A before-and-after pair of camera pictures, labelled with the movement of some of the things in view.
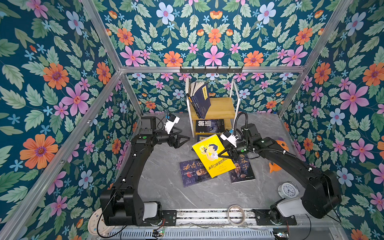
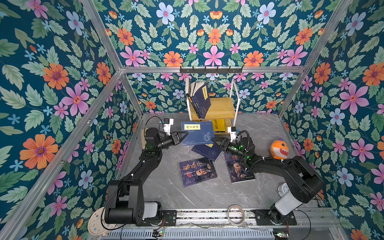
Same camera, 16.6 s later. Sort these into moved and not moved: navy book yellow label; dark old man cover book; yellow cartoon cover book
Moved: yellow cartoon cover book
Not moved: dark old man cover book; navy book yellow label
